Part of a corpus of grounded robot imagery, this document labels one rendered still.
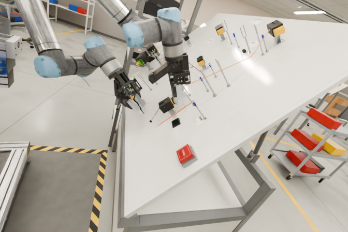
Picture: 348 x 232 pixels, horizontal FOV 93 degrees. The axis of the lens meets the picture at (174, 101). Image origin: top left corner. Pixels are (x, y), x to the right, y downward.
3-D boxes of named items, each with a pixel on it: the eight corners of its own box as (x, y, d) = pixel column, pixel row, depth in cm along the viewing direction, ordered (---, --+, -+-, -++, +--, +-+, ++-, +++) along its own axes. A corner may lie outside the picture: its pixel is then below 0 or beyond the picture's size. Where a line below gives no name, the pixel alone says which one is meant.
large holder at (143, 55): (159, 59, 143) (149, 45, 135) (151, 71, 132) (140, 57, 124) (154, 61, 146) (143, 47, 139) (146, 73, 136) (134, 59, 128)
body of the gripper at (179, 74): (191, 85, 66) (189, 56, 59) (170, 89, 65) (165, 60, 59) (187, 77, 72) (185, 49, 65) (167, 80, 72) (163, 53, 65)
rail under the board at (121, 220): (116, 229, 57) (120, 218, 54) (122, 86, 156) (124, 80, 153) (132, 227, 59) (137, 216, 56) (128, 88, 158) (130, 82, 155)
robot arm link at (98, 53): (91, 44, 70) (103, 32, 66) (108, 66, 73) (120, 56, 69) (77, 47, 64) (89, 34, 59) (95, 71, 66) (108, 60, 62)
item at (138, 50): (129, 57, 154) (131, 51, 151) (129, 49, 184) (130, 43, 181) (162, 67, 166) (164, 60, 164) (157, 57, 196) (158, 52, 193)
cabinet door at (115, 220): (108, 263, 77) (126, 215, 62) (115, 168, 123) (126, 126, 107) (114, 262, 78) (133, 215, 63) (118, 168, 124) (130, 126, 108)
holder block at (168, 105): (162, 108, 77) (158, 102, 75) (173, 102, 76) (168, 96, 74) (163, 113, 74) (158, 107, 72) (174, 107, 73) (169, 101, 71)
